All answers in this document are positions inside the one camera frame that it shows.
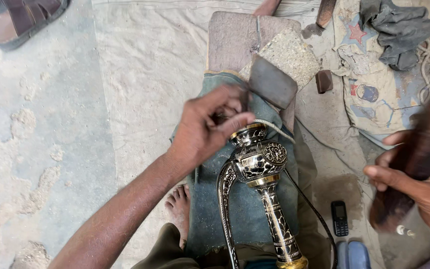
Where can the speckled stone block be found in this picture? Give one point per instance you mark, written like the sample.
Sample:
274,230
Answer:
289,56

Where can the printed star cloth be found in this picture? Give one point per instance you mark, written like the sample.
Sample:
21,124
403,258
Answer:
375,97

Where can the person's bare foot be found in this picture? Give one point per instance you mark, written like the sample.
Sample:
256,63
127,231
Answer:
179,209

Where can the blue rubber slipper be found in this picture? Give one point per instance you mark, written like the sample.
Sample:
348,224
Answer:
355,256

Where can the dusty white ground sheet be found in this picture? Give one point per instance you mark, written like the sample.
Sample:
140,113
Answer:
151,74

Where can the small silver metal piece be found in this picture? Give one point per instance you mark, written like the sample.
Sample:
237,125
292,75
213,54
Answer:
405,231

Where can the brown leather sandal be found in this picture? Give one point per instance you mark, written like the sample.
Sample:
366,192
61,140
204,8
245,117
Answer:
21,20

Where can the dark flat metal block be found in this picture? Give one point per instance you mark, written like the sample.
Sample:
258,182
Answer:
273,82

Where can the worn wooden work board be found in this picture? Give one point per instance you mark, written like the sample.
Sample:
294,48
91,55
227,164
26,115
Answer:
233,41

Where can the crumpled grey rag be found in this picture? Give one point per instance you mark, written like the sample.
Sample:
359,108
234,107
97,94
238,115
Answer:
398,30

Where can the engraved black brass ewer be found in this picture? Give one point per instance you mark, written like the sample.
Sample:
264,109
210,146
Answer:
259,164

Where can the black keypad phone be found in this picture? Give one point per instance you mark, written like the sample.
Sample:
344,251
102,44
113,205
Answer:
339,218

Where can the reddish wooden stick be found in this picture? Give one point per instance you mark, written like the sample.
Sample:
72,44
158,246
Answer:
267,6

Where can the brown wooden mallet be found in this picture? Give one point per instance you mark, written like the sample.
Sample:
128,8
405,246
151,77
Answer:
424,149

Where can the person's left hand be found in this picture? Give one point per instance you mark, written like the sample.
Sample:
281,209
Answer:
194,129

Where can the blue-grey lap cloth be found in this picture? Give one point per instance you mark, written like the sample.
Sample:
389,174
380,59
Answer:
245,209

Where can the small brown block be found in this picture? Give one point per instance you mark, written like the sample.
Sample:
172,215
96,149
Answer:
324,81

